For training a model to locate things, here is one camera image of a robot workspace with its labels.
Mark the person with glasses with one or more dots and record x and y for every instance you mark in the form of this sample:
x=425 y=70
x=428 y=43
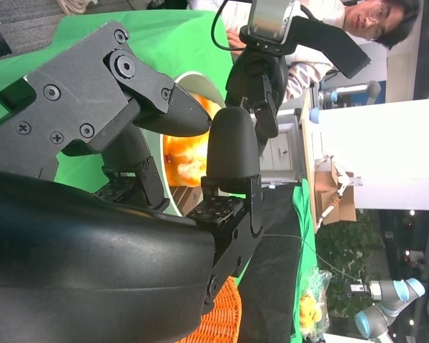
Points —
x=364 y=21

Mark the green tablecloth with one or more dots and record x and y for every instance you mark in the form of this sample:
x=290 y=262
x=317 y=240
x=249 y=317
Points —
x=164 y=43

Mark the green plant hedge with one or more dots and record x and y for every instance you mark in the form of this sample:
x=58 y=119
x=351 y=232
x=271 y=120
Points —
x=346 y=246

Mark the green cloth on neighbouring table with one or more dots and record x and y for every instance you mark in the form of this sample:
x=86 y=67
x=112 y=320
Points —
x=304 y=232

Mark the white drawer cabinet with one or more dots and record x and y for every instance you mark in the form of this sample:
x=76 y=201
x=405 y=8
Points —
x=279 y=157

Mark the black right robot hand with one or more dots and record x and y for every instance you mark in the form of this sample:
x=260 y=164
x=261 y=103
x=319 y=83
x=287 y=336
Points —
x=93 y=268

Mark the orange wicker basket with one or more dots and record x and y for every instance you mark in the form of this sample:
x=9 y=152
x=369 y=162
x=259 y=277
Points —
x=225 y=321

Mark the brown cardboard box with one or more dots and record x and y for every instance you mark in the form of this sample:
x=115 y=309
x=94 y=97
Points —
x=343 y=207

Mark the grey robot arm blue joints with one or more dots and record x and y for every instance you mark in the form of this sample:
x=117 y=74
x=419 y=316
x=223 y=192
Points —
x=350 y=92
x=386 y=314

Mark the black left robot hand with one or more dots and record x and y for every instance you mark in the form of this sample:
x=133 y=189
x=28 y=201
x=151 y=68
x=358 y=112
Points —
x=261 y=78

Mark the white partition panel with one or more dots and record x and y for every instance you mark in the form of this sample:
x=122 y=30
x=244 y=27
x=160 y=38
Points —
x=379 y=150

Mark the black cloth backdrop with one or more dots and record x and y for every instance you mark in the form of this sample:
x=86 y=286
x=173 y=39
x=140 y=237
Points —
x=271 y=257

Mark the clear bag of yellow items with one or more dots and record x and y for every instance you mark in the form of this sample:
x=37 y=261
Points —
x=312 y=311

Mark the pale grey round bowl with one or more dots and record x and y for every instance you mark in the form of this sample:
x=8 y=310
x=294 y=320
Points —
x=200 y=84

